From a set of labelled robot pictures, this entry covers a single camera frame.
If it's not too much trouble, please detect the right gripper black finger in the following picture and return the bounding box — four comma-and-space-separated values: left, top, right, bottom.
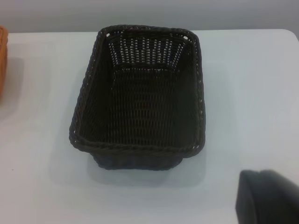
235, 169, 299, 224

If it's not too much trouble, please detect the orange wicker basket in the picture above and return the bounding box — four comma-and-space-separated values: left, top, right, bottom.
0, 25, 9, 105

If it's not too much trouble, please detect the dark brown wicker basket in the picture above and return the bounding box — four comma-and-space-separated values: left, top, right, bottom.
69, 24, 206, 170

